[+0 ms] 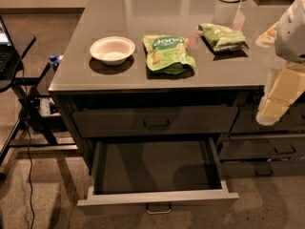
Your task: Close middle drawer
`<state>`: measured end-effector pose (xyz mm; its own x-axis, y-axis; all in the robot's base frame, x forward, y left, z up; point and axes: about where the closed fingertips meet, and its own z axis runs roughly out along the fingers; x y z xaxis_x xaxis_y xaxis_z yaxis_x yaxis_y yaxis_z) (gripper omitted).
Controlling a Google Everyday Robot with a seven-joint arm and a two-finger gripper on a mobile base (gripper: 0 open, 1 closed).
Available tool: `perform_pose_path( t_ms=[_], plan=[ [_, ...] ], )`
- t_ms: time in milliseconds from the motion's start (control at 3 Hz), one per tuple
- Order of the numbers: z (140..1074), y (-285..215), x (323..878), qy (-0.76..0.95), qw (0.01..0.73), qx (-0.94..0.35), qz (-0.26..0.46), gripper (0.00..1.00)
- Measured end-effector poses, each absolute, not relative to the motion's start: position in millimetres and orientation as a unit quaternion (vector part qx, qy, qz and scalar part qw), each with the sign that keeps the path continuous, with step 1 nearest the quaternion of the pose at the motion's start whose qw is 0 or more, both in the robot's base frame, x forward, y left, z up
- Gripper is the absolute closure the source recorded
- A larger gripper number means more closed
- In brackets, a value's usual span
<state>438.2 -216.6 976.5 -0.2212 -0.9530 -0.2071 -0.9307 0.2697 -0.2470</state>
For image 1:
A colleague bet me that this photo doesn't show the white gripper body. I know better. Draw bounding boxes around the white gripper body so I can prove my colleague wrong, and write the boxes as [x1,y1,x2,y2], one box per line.
[256,62,305,121]

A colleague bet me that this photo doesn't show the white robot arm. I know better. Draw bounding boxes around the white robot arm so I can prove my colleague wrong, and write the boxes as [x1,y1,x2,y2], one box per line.
[256,0,305,126]

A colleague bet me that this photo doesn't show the right grey top drawer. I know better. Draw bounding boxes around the right grey top drawer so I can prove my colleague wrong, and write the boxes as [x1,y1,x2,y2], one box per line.
[232,103,305,134]

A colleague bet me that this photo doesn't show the folded green snack bag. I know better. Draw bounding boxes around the folded green snack bag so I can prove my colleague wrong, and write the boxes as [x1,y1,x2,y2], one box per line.
[197,23,249,52]

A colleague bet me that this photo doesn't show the green chip bag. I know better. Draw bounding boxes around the green chip bag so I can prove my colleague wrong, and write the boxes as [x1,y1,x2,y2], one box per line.
[142,34,196,75]

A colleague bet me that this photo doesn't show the grey counter cabinet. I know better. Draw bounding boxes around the grey counter cabinet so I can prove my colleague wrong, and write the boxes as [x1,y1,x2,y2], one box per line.
[50,0,304,176]

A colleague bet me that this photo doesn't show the white paper bowl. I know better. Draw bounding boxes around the white paper bowl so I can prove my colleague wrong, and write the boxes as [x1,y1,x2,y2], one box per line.
[90,36,135,65]

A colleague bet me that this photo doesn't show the blue cap bottle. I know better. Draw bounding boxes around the blue cap bottle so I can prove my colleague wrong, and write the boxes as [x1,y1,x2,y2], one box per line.
[49,54,60,70]

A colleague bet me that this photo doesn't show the black side stand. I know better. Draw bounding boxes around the black side stand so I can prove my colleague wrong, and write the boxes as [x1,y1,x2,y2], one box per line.
[0,34,74,165]

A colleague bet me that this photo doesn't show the black laptop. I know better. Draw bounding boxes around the black laptop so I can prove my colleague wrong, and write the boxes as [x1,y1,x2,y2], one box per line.
[0,16,16,73]

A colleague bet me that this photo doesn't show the black cable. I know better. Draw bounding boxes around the black cable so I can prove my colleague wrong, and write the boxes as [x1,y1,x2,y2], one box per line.
[18,57,36,229]

